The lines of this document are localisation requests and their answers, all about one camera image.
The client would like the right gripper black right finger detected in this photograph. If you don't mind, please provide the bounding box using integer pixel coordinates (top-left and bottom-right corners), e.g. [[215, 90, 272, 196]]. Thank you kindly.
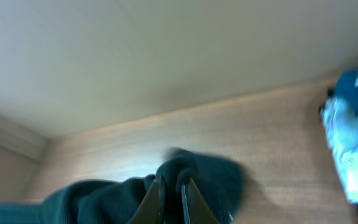
[[181, 179, 219, 224]]

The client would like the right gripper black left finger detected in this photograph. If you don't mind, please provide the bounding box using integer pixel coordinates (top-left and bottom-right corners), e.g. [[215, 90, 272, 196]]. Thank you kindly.
[[127, 178, 166, 224]]

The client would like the black t-shirt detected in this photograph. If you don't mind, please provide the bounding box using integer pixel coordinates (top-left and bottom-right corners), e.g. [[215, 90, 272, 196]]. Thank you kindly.
[[0, 147, 246, 223]]

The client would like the grey crumpled garment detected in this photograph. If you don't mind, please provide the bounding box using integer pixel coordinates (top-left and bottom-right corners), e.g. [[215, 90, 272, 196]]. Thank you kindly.
[[319, 96, 358, 204]]

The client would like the blue folded garment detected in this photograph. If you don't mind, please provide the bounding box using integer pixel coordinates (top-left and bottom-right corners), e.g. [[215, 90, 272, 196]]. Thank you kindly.
[[318, 70, 358, 125]]

